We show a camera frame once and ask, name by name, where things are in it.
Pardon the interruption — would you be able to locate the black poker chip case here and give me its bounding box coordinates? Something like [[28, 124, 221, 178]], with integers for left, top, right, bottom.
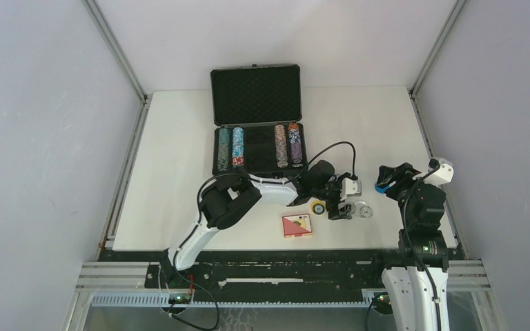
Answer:
[[210, 64, 308, 178]]

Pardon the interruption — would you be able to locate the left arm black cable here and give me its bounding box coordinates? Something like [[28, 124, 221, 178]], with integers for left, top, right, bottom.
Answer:
[[292, 141, 357, 183]]

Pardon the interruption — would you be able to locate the red playing card deck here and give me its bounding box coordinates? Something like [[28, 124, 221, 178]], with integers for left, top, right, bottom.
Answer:
[[282, 214, 313, 238]]

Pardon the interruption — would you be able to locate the light blue red chip row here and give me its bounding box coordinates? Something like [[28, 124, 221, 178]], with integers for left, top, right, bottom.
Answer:
[[232, 127, 244, 167]]

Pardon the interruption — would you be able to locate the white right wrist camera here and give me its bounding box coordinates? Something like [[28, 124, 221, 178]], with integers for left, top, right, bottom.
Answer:
[[413, 157, 454, 186]]

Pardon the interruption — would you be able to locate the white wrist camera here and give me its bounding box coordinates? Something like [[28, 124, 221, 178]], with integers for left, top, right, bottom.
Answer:
[[413, 157, 454, 186], [341, 177, 362, 200]]

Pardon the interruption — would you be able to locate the blue purple poker chip row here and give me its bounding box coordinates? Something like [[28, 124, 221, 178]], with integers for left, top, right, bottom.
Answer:
[[288, 123, 303, 167]]

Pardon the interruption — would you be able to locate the green poker chip row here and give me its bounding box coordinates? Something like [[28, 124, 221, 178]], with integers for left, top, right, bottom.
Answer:
[[217, 128, 230, 172]]

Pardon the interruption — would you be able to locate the white poker chip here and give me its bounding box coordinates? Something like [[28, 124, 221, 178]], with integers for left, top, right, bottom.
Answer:
[[341, 203, 355, 215]]

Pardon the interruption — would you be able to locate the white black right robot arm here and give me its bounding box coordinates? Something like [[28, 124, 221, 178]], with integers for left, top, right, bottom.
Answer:
[[371, 158, 454, 330]]

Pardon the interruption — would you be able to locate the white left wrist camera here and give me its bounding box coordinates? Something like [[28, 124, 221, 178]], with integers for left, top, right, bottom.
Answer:
[[341, 177, 362, 200]]

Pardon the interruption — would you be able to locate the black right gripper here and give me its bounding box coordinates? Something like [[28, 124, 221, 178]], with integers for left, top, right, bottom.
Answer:
[[375, 161, 437, 227]]

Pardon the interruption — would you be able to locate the yellow round blind button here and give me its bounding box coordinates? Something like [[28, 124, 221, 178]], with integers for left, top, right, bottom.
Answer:
[[311, 201, 326, 216]]

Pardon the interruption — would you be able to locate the clear round button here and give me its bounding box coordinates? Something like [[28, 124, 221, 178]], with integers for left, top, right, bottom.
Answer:
[[354, 201, 373, 219]]

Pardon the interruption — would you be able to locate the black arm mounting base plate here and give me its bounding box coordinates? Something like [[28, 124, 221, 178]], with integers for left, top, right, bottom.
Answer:
[[98, 248, 464, 303]]

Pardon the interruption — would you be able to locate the blue round button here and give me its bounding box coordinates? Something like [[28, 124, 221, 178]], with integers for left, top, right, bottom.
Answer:
[[375, 183, 390, 194]]

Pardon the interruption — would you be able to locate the white slotted cable duct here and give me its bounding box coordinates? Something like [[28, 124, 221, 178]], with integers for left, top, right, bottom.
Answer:
[[91, 293, 378, 309]]

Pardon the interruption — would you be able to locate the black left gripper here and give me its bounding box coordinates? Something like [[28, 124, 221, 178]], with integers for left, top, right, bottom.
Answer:
[[311, 173, 352, 221]]

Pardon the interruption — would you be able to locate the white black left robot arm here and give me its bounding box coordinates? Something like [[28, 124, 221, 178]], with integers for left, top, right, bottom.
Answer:
[[159, 160, 362, 288]]

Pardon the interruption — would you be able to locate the aluminium frame rail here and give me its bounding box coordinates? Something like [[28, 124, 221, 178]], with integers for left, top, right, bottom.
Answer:
[[77, 261, 491, 292]]

